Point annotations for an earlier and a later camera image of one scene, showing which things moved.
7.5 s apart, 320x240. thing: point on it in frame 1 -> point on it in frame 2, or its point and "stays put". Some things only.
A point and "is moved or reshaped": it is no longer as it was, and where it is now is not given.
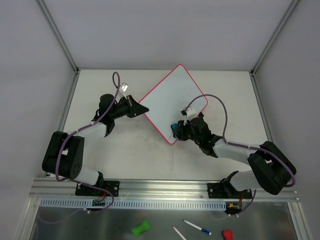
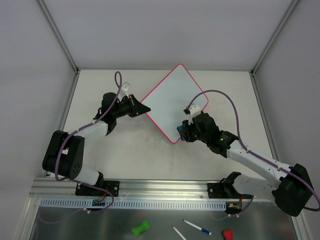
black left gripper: (130, 106) stays put
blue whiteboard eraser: (174, 127) is moved or reshaped
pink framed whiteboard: (177, 91) stays put
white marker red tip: (179, 233) stays put
